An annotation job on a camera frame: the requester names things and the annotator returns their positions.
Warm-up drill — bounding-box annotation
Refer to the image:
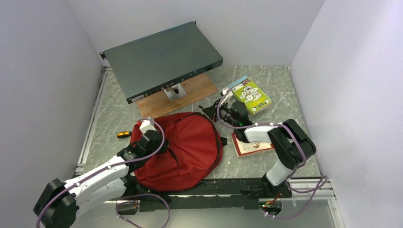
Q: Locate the red bordered book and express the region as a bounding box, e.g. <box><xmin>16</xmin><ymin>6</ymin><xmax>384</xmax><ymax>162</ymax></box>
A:
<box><xmin>231</xmin><ymin>133</ymin><xmax>274</xmax><ymax>158</ymax></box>

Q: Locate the aluminium frame rail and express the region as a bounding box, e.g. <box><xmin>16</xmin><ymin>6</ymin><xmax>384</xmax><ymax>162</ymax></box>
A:
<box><xmin>73</xmin><ymin>67</ymin><xmax>112</xmax><ymax>177</ymax></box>

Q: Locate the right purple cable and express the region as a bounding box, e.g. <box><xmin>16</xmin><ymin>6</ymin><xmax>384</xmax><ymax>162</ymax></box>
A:
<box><xmin>216</xmin><ymin>89</ymin><xmax>329</xmax><ymax>220</ymax></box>

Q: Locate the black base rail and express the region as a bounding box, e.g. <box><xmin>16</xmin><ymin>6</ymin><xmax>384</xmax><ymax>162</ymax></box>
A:
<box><xmin>116</xmin><ymin>178</ymin><xmax>292</xmax><ymax>215</ymax></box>

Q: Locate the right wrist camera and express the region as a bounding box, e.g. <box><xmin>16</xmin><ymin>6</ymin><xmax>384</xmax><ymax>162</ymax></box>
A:
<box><xmin>220</xmin><ymin>87</ymin><xmax>233</xmax><ymax>97</ymax></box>

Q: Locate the light blue book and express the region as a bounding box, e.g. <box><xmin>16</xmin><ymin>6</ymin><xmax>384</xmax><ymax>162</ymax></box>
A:
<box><xmin>228</xmin><ymin>76</ymin><xmax>248</xmax><ymax>89</ymax></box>

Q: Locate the wooden board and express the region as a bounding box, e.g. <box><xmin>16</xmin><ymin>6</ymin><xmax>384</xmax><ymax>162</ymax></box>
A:
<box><xmin>136</xmin><ymin>73</ymin><xmax>217</xmax><ymax>117</ymax></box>

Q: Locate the grey rack-mount device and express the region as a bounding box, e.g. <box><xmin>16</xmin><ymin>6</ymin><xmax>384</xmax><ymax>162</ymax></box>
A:
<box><xmin>100</xmin><ymin>21</ymin><xmax>223</xmax><ymax>104</ymax></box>

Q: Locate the metal stand bracket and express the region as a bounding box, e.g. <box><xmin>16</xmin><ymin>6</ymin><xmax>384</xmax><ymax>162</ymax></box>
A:
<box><xmin>163</xmin><ymin>83</ymin><xmax>187</xmax><ymax>102</ymax></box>

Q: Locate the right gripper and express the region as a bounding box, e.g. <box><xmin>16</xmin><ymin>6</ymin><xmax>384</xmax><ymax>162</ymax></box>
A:
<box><xmin>203</xmin><ymin>98</ymin><xmax>239</xmax><ymax>128</ymax></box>

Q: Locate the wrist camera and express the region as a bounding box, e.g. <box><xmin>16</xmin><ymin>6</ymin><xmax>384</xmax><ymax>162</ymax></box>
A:
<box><xmin>139</xmin><ymin>116</ymin><xmax>156</xmax><ymax>134</ymax></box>
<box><xmin>220</xmin><ymin>87</ymin><xmax>233</xmax><ymax>97</ymax></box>

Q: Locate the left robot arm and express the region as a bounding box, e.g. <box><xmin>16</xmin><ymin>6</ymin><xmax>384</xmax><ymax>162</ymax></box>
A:
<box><xmin>33</xmin><ymin>130</ymin><xmax>170</xmax><ymax>228</ymax></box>

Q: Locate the green illustrated book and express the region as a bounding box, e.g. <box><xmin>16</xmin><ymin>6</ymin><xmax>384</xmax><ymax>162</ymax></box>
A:
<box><xmin>232</xmin><ymin>77</ymin><xmax>272</xmax><ymax>115</ymax></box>

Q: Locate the purple cable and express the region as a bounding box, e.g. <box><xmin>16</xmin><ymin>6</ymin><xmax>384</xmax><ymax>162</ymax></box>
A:
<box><xmin>35</xmin><ymin>118</ymin><xmax>166</xmax><ymax>228</ymax></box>
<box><xmin>216</xmin><ymin>89</ymin><xmax>329</xmax><ymax>220</ymax></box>

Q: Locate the red student backpack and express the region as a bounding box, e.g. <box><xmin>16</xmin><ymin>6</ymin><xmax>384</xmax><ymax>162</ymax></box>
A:
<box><xmin>134</xmin><ymin>112</ymin><xmax>225</xmax><ymax>192</ymax></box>

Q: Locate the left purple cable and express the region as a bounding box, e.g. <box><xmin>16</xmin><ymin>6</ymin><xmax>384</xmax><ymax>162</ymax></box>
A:
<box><xmin>35</xmin><ymin>118</ymin><xmax>166</xmax><ymax>228</ymax></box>

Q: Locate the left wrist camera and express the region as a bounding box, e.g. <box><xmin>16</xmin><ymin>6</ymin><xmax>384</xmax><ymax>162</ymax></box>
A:
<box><xmin>139</xmin><ymin>116</ymin><xmax>156</xmax><ymax>134</ymax></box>

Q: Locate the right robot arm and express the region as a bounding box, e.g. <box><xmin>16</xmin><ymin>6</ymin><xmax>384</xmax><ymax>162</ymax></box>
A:
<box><xmin>201</xmin><ymin>100</ymin><xmax>317</xmax><ymax>197</ymax></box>

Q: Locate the yellow handled screwdriver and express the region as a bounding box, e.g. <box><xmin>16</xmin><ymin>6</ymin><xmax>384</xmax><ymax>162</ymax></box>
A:
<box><xmin>116</xmin><ymin>131</ymin><xmax>132</xmax><ymax>139</ymax></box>

